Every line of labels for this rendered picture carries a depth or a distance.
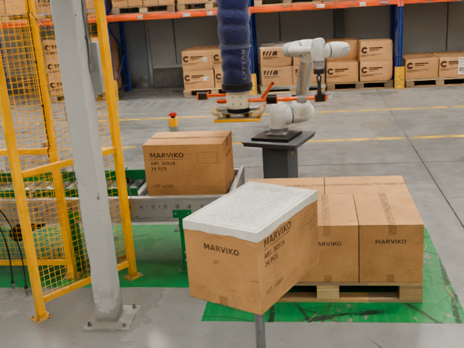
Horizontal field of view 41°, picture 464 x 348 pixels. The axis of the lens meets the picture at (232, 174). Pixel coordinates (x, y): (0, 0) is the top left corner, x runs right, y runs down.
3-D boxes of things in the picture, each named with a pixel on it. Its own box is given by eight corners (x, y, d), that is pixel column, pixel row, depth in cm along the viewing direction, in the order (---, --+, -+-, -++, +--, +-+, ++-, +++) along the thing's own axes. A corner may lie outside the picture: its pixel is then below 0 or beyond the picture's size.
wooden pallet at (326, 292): (237, 302, 413) (236, 282, 409) (251, 241, 508) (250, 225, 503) (422, 302, 397) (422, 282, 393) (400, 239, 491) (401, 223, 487)
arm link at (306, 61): (285, 117, 541) (308, 114, 546) (291, 128, 529) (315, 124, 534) (294, 36, 494) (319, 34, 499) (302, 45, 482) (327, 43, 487)
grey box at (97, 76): (70, 94, 369) (63, 43, 360) (74, 92, 374) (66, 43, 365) (102, 92, 366) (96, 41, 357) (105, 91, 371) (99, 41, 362)
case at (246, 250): (253, 248, 344) (249, 181, 332) (319, 262, 322) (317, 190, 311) (189, 296, 296) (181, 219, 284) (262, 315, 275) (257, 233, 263)
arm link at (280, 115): (266, 126, 535) (265, 101, 529) (286, 123, 540) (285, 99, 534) (273, 130, 520) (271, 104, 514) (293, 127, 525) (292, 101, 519)
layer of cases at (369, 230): (236, 282, 409) (233, 226, 397) (250, 225, 503) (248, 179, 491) (422, 282, 393) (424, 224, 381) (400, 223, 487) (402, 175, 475)
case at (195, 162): (148, 196, 465) (141, 145, 453) (161, 179, 502) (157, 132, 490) (226, 195, 454) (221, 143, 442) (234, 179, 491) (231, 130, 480)
